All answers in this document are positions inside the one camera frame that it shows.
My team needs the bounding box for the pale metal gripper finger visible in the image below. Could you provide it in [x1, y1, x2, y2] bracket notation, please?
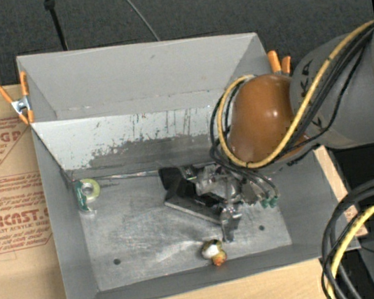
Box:
[217, 204, 247, 244]

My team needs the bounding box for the grey metal bin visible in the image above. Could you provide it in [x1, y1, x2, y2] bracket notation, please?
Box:
[15, 4, 367, 299]

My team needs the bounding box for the brown cardboard board red print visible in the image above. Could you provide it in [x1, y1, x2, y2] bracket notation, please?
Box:
[0, 78, 68, 299]

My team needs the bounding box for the green and yellow tape roll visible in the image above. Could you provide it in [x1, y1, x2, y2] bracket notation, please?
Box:
[72, 176, 105, 214]

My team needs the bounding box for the black flat block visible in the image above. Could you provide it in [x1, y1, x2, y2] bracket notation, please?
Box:
[157, 158, 229, 235]

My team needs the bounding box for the white and orange toy duck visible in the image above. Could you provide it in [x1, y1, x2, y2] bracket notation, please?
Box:
[199, 237, 230, 270]

